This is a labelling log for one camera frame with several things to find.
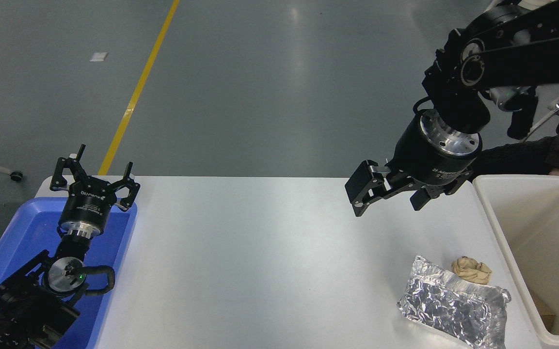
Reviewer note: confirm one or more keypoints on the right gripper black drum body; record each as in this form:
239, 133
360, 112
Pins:
424, 162

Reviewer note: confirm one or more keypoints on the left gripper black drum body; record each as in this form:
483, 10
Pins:
87, 206

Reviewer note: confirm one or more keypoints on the foil plate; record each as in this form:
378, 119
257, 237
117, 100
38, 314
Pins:
454, 310

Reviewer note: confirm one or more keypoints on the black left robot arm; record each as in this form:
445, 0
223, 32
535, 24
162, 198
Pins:
27, 300

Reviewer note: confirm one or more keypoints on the blue plastic tray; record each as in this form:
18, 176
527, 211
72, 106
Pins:
22, 232

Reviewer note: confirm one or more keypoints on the crumpled tan paper ball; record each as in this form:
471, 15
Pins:
472, 270

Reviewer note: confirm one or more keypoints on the person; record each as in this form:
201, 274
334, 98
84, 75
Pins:
517, 157

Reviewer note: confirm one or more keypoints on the large pale plastic bin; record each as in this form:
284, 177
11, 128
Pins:
526, 223

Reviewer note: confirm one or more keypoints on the white paper scrap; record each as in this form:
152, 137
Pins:
98, 56

